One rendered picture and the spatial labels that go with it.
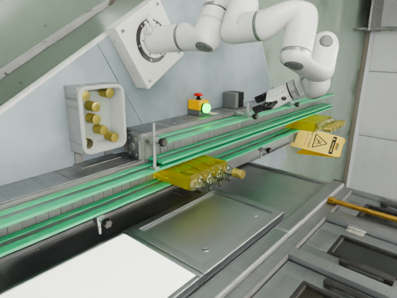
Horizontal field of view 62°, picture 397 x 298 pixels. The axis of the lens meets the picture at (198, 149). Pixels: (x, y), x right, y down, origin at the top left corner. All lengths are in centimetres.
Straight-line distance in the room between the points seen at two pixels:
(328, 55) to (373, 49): 587
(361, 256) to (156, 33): 101
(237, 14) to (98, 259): 81
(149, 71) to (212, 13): 34
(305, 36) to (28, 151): 88
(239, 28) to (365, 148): 624
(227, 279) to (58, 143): 69
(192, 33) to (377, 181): 641
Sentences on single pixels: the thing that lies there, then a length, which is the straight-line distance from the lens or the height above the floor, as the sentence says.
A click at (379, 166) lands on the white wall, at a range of 715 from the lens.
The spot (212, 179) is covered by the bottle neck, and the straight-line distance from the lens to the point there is 119.
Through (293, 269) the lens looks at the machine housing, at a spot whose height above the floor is 147.
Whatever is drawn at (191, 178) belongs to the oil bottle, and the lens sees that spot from 116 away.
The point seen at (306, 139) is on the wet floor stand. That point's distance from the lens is 453.
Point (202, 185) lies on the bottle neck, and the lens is 115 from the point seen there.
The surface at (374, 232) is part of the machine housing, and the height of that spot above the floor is 160.
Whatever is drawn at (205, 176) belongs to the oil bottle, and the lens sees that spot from 120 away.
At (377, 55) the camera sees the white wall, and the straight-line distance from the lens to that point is 689.
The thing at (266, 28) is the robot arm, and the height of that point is 130.
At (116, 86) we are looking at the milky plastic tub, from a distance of 117.
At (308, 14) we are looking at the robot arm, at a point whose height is 139.
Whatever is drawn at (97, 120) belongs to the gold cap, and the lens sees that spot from 118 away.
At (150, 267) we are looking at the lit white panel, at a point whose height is 119.
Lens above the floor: 179
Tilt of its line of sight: 38 degrees down
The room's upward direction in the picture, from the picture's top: 105 degrees clockwise
